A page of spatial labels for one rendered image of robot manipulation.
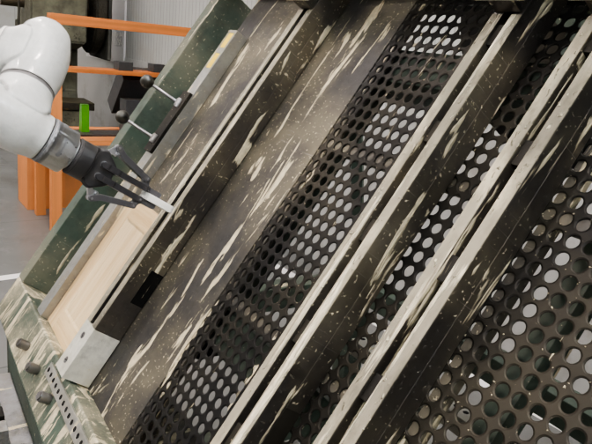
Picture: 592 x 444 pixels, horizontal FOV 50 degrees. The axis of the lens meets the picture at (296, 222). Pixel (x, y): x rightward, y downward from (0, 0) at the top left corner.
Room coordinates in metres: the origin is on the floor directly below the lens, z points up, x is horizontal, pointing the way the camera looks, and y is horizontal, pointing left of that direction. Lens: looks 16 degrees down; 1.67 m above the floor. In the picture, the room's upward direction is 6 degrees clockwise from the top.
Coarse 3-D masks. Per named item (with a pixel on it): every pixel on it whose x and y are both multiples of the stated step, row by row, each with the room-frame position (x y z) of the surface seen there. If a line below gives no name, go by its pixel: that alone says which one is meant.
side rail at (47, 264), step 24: (216, 0) 2.07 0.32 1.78; (240, 0) 2.10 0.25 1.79; (216, 24) 2.06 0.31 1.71; (240, 24) 2.11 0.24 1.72; (192, 48) 2.02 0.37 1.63; (216, 48) 2.06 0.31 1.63; (168, 72) 1.98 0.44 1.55; (192, 72) 2.02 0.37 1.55; (144, 96) 1.99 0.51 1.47; (144, 120) 1.94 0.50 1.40; (120, 144) 1.90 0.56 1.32; (144, 144) 1.94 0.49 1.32; (120, 168) 1.90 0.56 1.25; (72, 216) 1.82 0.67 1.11; (96, 216) 1.86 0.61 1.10; (48, 240) 1.80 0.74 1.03; (72, 240) 1.82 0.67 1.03; (48, 264) 1.79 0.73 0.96; (48, 288) 1.79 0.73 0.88
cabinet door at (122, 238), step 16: (128, 208) 1.65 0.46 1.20; (144, 208) 1.58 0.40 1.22; (128, 224) 1.60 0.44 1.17; (144, 224) 1.53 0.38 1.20; (112, 240) 1.59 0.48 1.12; (128, 240) 1.54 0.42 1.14; (96, 256) 1.59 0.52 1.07; (112, 256) 1.54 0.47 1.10; (128, 256) 1.48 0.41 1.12; (80, 272) 1.60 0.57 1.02; (96, 272) 1.54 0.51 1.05; (112, 272) 1.49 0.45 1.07; (80, 288) 1.55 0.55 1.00; (96, 288) 1.49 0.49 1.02; (64, 304) 1.54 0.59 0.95; (80, 304) 1.49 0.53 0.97; (96, 304) 1.44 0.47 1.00; (48, 320) 1.55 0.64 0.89; (64, 320) 1.49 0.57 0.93; (80, 320) 1.44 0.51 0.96; (64, 336) 1.44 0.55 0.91
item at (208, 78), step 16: (224, 48) 1.82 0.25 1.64; (224, 64) 1.82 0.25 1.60; (208, 80) 1.79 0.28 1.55; (192, 96) 1.77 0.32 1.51; (192, 112) 1.77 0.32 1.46; (176, 128) 1.74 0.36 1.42; (160, 144) 1.72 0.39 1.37; (144, 160) 1.71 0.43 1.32; (160, 160) 1.72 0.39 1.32; (112, 208) 1.66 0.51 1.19; (96, 224) 1.67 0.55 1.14; (112, 224) 1.65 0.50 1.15; (96, 240) 1.63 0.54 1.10; (80, 256) 1.61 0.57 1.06; (64, 272) 1.61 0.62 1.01; (64, 288) 1.58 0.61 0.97; (48, 304) 1.56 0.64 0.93
